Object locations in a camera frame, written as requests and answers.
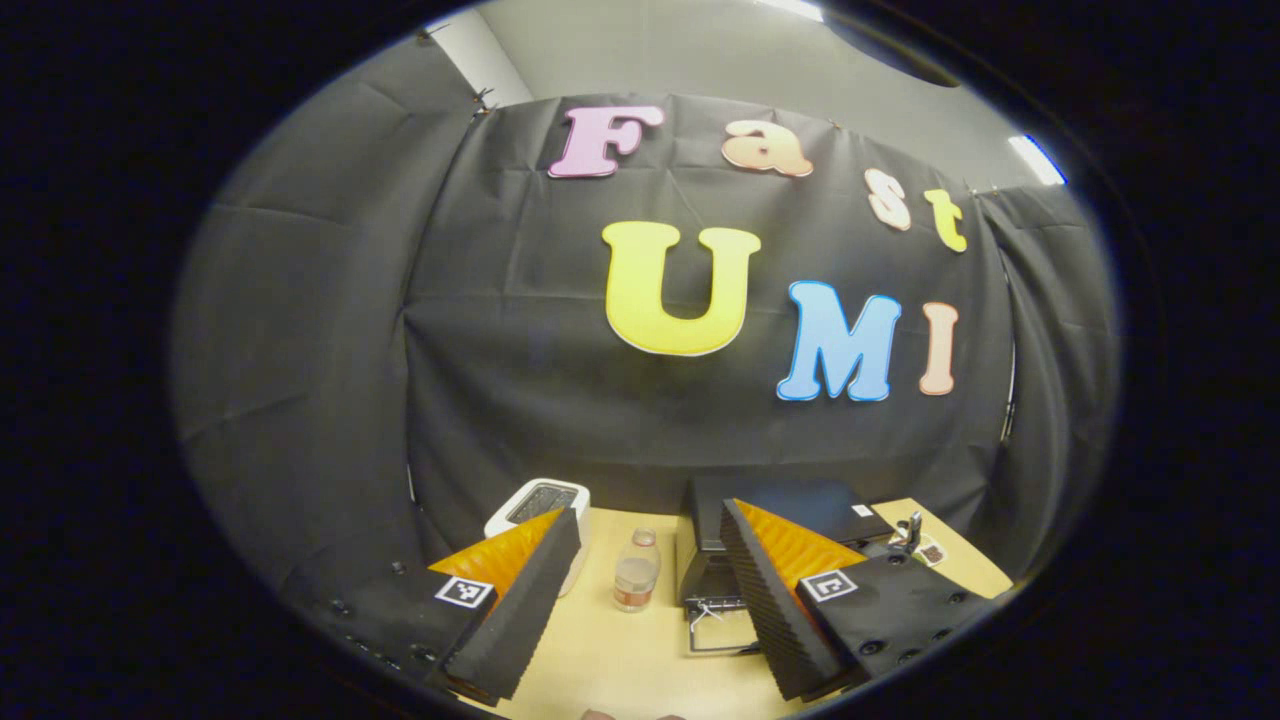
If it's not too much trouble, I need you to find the black backdrop cloth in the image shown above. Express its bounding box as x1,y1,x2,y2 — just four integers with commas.
170,40,1119,601

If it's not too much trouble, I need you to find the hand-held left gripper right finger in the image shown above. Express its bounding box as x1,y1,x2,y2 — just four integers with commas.
719,498,994,704

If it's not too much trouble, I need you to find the white toaster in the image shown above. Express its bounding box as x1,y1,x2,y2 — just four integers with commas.
484,477,592,598

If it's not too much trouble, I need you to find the clear plastic bottle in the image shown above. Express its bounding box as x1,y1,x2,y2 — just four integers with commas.
612,527,662,614

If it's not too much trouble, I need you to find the black electric oven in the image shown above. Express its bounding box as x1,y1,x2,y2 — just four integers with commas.
675,475,898,658

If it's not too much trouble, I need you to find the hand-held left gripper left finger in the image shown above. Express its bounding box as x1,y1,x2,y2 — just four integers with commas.
325,506,583,704

